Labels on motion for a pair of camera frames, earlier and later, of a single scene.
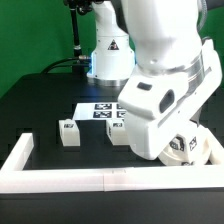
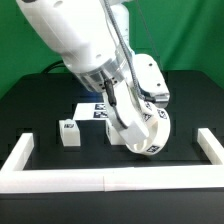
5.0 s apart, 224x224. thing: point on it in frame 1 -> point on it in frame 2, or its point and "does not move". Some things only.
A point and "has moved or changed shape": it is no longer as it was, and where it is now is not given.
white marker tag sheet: [99, 111] does not move
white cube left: [69, 132] does not move
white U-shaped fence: [15, 178] does not move
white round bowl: [210, 154] has moved or changed shape
